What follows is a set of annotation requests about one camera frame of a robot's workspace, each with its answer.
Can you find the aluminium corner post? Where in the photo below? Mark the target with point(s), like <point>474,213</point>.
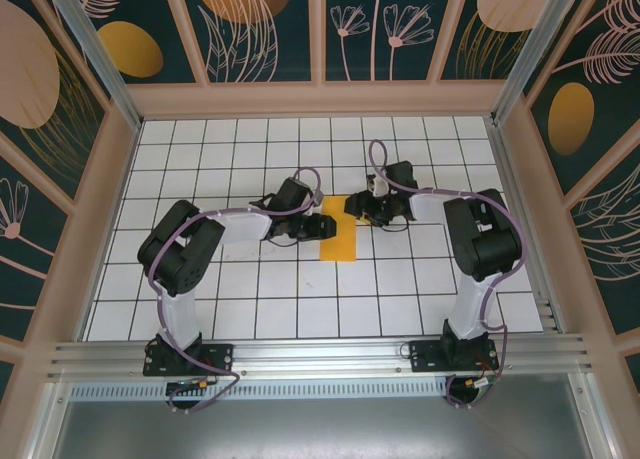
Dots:
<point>540,44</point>
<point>90,54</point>

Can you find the aluminium frame profile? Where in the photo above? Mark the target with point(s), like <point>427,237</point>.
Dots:
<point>47,424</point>
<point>592,419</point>

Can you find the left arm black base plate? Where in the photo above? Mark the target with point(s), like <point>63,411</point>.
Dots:
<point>220,356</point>

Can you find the grey metal sheet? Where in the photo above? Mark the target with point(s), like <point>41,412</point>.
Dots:
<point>320,429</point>

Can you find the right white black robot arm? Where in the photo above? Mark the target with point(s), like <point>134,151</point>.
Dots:
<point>427,206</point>

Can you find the aluminium side rail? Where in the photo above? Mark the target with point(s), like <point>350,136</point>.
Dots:
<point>520,219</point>

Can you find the yellow paper sheet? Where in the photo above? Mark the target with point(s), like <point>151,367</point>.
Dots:
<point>340,246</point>

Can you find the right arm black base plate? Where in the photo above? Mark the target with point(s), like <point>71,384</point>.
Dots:
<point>425,356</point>

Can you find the long aluminium mounting rail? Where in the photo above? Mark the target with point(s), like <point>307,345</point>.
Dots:
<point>320,354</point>

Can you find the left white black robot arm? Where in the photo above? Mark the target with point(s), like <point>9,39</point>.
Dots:
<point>245,224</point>

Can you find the small circuit board with connector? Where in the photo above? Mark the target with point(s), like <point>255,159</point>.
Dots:
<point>187,388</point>
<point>480,383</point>

